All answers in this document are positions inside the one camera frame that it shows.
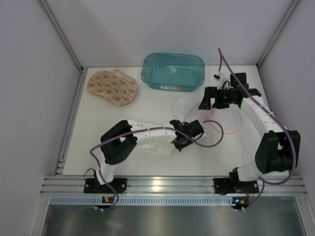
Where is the small white mesh laundry bag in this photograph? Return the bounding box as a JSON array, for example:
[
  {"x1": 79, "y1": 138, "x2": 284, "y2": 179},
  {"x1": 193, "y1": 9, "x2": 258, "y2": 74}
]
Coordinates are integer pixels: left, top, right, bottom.
[{"x1": 171, "y1": 96, "x2": 243, "y2": 135}]

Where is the white bra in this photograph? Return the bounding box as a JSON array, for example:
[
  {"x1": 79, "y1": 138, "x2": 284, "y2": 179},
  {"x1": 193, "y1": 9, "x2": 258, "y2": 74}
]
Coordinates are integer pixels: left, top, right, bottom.
[{"x1": 139, "y1": 143, "x2": 175, "y2": 156}]

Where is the floral pink laundry bag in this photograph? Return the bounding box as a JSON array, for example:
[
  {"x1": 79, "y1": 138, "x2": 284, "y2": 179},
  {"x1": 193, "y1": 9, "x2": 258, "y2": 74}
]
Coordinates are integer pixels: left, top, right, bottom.
[{"x1": 87, "y1": 69, "x2": 138, "y2": 107}]

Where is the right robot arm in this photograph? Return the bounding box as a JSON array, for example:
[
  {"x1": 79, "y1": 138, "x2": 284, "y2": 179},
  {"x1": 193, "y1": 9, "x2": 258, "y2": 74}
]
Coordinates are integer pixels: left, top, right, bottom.
[{"x1": 198, "y1": 72, "x2": 301, "y2": 182}]

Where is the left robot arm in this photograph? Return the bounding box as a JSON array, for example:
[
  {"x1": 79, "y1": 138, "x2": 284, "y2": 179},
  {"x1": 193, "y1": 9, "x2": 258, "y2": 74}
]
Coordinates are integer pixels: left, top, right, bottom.
[{"x1": 95, "y1": 119, "x2": 207, "y2": 186}]

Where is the teal plastic bin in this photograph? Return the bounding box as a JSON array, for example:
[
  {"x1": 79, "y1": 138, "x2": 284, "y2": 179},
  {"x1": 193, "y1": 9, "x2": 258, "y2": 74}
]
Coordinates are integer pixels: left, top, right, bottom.
[{"x1": 141, "y1": 53, "x2": 205, "y2": 92}]

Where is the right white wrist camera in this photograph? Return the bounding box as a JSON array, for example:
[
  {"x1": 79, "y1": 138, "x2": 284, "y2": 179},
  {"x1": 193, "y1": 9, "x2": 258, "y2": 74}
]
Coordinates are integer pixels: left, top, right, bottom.
[{"x1": 214, "y1": 71, "x2": 228, "y2": 87}]

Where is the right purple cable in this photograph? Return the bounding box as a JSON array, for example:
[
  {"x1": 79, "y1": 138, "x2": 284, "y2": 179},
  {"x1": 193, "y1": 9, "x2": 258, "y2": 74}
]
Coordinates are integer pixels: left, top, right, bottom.
[{"x1": 218, "y1": 48, "x2": 297, "y2": 211}]

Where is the purple cable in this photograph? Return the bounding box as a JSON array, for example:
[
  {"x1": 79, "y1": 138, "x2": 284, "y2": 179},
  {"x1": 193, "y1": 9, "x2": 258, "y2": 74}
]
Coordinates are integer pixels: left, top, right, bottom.
[
  {"x1": 218, "y1": 48, "x2": 297, "y2": 211},
  {"x1": 90, "y1": 120, "x2": 224, "y2": 212}
]

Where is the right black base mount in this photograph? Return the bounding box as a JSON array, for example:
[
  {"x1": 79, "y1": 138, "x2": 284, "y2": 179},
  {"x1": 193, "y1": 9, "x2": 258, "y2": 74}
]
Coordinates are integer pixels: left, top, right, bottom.
[{"x1": 214, "y1": 178, "x2": 259, "y2": 195}]

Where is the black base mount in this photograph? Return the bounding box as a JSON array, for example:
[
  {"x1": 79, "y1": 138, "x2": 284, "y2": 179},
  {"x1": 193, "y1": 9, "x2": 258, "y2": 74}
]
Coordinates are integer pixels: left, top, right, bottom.
[
  {"x1": 83, "y1": 177, "x2": 127, "y2": 194},
  {"x1": 214, "y1": 178, "x2": 259, "y2": 195}
]

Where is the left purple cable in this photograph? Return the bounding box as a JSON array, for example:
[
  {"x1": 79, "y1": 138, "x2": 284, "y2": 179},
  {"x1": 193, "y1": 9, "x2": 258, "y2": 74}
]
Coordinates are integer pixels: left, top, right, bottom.
[{"x1": 90, "y1": 120, "x2": 224, "y2": 212}]

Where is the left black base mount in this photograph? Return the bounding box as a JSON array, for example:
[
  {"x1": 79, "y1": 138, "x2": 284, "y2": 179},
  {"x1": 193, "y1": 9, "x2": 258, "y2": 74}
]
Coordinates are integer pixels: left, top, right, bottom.
[{"x1": 83, "y1": 177, "x2": 127, "y2": 194}]

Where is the right aluminium corner post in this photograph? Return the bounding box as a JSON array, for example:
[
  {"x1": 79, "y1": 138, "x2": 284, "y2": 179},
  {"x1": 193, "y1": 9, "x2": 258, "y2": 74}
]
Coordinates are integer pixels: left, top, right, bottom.
[{"x1": 256, "y1": 0, "x2": 301, "y2": 70}]

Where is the aluminium corner post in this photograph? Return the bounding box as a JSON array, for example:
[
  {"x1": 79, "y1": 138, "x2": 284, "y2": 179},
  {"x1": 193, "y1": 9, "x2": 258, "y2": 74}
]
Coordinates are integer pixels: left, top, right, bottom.
[
  {"x1": 256, "y1": 0, "x2": 301, "y2": 70},
  {"x1": 37, "y1": 0, "x2": 83, "y2": 72}
]

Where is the aluminium front rail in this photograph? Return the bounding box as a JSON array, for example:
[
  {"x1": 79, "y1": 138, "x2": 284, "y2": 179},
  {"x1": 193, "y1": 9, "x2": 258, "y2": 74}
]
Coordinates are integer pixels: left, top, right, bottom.
[{"x1": 40, "y1": 175, "x2": 307, "y2": 196}]

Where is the perforated cable duct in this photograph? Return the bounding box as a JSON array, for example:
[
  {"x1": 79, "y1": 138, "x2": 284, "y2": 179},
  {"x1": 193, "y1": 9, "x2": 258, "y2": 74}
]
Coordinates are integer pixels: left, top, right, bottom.
[{"x1": 50, "y1": 195, "x2": 248, "y2": 206}]

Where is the left aluminium corner post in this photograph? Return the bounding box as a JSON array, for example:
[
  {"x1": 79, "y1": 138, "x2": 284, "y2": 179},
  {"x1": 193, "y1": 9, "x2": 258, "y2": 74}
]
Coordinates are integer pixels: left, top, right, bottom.
[{"x1": 37, "y1": 0, "x2": 83, "y2": 72}]

